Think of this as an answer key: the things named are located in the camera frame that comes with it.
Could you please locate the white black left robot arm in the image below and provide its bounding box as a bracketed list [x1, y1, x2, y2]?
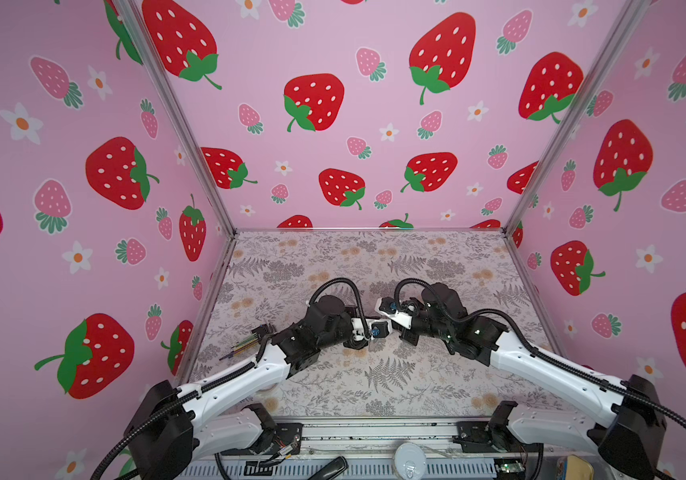
[119, 296, 389, 479]

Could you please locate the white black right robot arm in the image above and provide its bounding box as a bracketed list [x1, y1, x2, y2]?
[378, 284, 667, 479]

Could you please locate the tan object front right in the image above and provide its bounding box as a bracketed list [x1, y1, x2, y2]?
[559, 456, 594, 480]

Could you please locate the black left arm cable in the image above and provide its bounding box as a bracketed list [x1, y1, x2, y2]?
[309, 277, 369, 325]

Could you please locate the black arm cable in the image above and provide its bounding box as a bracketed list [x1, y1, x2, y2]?
[309, 277, 369, 325]
[474, 308, 686, 480]

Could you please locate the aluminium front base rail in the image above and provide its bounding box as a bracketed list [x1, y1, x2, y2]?
[138, 415, 626, 480]

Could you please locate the aluminium left rear corner post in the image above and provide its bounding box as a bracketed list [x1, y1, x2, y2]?
[116, 0, 237, 236]

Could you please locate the aluminium corner post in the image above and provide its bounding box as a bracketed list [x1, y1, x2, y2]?
[116, 0, 237, 236]
[503, 0, 650, 236]

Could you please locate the black handle front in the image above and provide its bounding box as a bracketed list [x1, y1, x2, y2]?
[308, 456, 349, 480]

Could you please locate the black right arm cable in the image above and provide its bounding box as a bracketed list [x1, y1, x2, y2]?
[474, 308, 686, 480]

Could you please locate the aluminium right rear corner post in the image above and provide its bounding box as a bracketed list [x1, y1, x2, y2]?
[503, 0, 650, 236]

